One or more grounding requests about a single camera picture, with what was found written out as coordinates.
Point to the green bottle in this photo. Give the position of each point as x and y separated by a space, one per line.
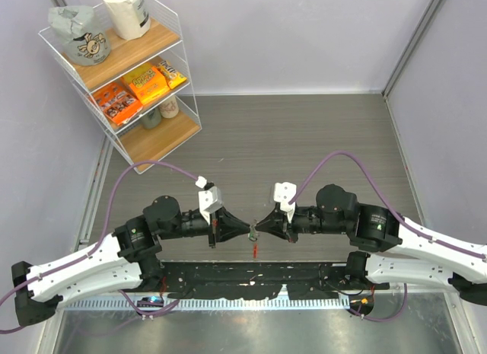
151 119

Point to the yellow candy bag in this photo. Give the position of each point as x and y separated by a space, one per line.
173 77

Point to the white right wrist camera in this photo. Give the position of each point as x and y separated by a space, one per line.
282 194

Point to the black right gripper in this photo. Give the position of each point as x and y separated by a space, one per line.
277 223

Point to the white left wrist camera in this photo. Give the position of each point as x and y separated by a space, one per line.
209 198

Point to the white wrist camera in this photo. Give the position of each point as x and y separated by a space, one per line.
282 194
209 198

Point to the orange yellow snack box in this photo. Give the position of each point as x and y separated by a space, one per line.
146 83

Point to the white slotted cable duct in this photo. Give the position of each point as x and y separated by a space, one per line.
281 302

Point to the white paper bag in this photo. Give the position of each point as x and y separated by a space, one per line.
130 18

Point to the red handled crescent blade keychain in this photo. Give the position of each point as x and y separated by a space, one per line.
253 237

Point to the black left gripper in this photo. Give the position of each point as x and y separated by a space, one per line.
225 225

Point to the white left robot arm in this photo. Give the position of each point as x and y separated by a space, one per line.
125 260

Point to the grey paper bag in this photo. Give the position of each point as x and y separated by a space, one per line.
78 30

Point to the beige cup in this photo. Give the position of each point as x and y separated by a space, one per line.
169 108

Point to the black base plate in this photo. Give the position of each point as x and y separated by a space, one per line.
254 281

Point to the white wire shelf unit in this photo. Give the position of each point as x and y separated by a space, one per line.
164 124

